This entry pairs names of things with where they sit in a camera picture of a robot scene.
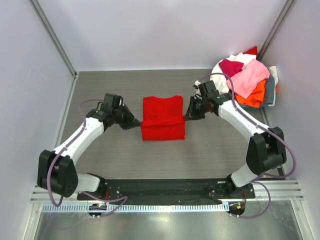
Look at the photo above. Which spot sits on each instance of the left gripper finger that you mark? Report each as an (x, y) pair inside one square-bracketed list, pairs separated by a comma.
[(130, 124), (127, 115)]

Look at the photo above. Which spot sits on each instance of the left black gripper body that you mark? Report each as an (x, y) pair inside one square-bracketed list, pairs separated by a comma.
[(118, 114)]

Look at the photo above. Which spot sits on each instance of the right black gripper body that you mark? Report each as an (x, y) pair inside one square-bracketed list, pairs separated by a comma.
[(195, 108)]

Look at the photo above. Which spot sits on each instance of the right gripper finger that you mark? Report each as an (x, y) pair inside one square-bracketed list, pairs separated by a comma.
[(192, 105), (195, 115)]

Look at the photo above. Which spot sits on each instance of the red t shirt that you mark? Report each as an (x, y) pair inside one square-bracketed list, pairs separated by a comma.
[(163, 119)]

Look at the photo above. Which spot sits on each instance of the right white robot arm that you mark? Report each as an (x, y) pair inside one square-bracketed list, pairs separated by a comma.
[(265, 151)]

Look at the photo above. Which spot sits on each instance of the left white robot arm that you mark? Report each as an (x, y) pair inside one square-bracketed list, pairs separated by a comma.
[(57, 168)]

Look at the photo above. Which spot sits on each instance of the magenta t shirt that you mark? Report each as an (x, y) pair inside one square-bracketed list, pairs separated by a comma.
[(230, 68)]

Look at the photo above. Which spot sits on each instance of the pink t shirt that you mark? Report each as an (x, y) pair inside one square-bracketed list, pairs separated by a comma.
[(245, 81)]

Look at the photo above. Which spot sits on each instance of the grey laundry basket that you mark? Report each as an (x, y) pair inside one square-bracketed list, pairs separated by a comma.
[(248, 107)]

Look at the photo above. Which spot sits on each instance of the orange t shirt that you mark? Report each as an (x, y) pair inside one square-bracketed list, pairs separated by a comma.
[(256, 98)]

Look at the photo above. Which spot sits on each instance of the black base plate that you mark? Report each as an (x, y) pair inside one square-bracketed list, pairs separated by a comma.
[(173, 192)]

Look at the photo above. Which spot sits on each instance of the white slotted cable duct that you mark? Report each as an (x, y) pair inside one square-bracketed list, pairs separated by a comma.
[(90, 207)]

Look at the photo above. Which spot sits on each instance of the left aluminium frame post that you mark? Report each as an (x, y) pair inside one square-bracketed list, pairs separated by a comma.
[(52, 35)]

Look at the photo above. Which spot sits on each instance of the aluminium frame post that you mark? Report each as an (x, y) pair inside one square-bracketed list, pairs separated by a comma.
[(52, 35), (279, 21)]

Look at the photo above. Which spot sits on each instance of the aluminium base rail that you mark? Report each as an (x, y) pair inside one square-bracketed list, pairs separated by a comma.
[(279, 190)]

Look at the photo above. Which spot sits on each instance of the right aluminium frame post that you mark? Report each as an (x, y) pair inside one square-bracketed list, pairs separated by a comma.
[(279, 21)]

